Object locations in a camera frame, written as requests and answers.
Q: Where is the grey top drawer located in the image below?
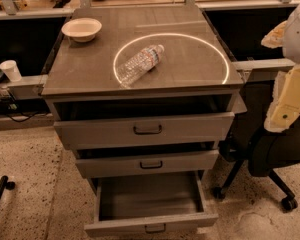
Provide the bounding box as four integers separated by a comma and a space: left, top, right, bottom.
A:
55, 100, 235, 150

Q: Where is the white paper cup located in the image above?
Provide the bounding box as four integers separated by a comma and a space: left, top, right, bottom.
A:
0, 60, 22, 82

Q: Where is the white bowl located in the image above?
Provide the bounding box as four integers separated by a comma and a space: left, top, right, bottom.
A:
61, 18, 102, 43

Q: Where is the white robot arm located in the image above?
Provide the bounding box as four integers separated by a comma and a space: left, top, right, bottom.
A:
261, 4, 300, 133

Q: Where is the grey bottom drawer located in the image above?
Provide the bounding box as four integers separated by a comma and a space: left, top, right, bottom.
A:
84, 171, 218, 237

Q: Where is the grey middle drawer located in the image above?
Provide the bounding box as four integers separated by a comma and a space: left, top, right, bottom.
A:
76, 143, 219, 178

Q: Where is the clear plastic water bottle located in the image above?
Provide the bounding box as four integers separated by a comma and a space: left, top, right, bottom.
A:
115, 44, 165, 88

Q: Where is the black cable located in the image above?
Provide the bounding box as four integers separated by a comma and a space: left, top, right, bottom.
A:
0, 90, 41, 123

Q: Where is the grey drawer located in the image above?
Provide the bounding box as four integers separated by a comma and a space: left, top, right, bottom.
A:
84, 171, 218, 237
76, 143, 219, 178
55, 100, 235, 150

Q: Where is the grey drawer cabinet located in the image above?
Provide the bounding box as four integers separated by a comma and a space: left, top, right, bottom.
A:
40, 5, 248, 185

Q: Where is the black office chair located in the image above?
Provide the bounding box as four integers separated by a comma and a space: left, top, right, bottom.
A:
213, 80, 300, 211

